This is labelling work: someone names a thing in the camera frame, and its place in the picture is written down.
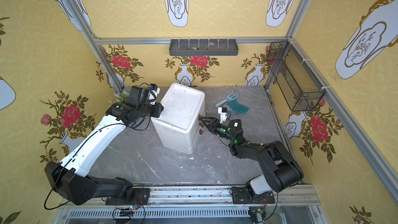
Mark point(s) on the black wire mesh basket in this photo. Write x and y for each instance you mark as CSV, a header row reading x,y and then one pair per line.
x,y
300,87

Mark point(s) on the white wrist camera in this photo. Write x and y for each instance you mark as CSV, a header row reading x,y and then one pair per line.
x,y
153,91
224,114

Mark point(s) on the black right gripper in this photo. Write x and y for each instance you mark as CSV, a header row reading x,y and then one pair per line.
x,y
210,124

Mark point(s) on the green artificial potted plant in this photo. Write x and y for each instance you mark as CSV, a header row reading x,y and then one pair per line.
x,y
120,97

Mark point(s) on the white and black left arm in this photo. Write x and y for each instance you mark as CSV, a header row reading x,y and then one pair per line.
x,y
70,178

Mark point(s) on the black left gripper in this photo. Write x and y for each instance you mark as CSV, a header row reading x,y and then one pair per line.
x,y
157,109

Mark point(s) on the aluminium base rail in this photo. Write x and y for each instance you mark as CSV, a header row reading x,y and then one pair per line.
x,y
206,203

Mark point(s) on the grey wall shelf tray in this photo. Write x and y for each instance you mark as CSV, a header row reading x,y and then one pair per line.
x,y
203,47

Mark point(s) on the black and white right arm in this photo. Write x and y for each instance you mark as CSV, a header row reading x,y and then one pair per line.
x,y
279,169

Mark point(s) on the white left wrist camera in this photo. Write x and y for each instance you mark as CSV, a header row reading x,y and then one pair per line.
x,y
153,91

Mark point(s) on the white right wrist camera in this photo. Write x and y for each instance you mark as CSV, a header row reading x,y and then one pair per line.
x,y
224,114

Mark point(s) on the white plastic drawer cabinet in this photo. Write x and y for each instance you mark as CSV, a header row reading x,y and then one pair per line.
x,y
178,126

